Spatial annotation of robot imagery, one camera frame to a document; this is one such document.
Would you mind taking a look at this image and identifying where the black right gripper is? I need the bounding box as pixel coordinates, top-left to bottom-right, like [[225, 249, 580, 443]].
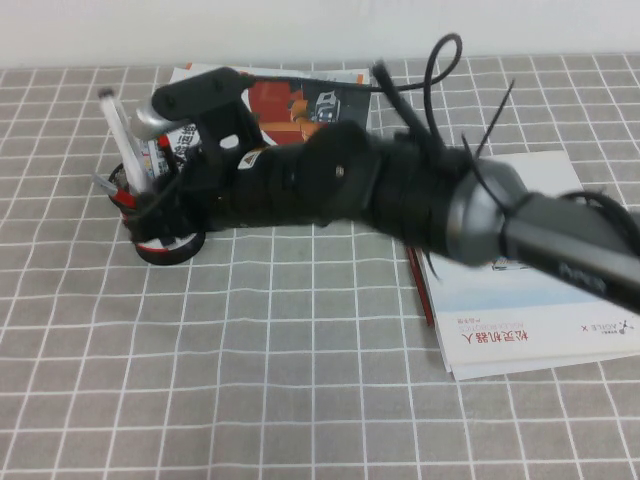
[[128, 144, 284, 247]]

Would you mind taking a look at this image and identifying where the black camera cable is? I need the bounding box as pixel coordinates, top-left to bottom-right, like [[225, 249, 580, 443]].
[[238, 32, 464, 151]]

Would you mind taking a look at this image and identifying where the white marker with black cap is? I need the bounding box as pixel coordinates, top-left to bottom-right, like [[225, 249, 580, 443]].
[[98, 87, 151, 197]]

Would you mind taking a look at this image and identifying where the black zip tie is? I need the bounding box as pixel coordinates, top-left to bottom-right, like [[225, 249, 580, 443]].
[[473, 79, 517, 162]]

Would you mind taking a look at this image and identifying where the brochure with desert photo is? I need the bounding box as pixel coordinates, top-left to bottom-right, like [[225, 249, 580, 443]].
[[414, 150, 640, 366]]

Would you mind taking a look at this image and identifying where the black mesh pen holder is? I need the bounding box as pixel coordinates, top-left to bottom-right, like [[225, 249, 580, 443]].
[[107, 162, 207, 267]]

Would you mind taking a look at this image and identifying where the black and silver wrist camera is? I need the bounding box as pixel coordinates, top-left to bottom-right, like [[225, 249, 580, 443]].
[[134, 66, 264, 151]]

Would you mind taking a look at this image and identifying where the grey checked tablecloth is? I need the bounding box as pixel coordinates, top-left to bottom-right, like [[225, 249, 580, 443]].
[[0, 53, 640, 480]]

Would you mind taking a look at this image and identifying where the grey and red pen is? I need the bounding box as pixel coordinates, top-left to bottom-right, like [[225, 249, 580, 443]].
[[93, 172, 140, 207]]

